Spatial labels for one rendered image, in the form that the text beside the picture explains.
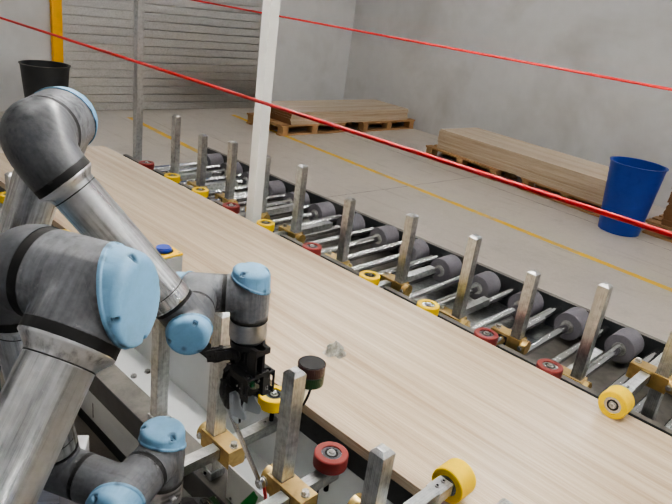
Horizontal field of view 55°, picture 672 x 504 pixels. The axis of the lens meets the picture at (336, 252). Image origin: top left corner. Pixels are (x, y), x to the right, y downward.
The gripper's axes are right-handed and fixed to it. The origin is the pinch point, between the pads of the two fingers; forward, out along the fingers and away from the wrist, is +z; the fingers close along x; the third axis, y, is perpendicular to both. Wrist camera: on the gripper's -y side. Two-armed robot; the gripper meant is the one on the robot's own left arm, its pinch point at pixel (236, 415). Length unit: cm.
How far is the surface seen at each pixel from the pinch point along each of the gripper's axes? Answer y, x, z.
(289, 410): 9.8, 6.0, -4.5
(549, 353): 6, 144, 31
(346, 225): -78, 114, 1
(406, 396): 7, 51, 12
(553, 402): 33, 85, 13
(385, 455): 34.8, 7.0, -8.5
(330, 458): 13.0, 17.0, 11.3
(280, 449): 8.2, 5.9, 6.5
